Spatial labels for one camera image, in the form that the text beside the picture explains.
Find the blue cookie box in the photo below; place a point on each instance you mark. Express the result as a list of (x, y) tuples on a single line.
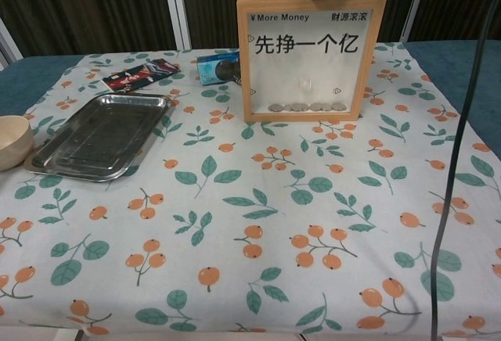
[(213, 69)]

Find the dark red patterned packet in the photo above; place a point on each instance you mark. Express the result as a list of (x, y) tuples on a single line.
[(137, 75)]

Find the floral orange berry tablecloth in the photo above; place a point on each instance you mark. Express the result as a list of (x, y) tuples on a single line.
[(235, 184)]

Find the dark folding screen partition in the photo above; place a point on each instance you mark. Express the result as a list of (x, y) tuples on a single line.
[(98, 4)]

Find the stainless steel tray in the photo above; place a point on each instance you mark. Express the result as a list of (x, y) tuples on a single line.
[(102, 137)]

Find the teal table cover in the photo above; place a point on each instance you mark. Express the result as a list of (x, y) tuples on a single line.
[(23, 79)]

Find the cream bowl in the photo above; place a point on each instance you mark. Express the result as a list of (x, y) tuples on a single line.
[(13, 145)]

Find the wooden frame money box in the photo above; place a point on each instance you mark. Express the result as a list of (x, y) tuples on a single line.
[(309, 116)]

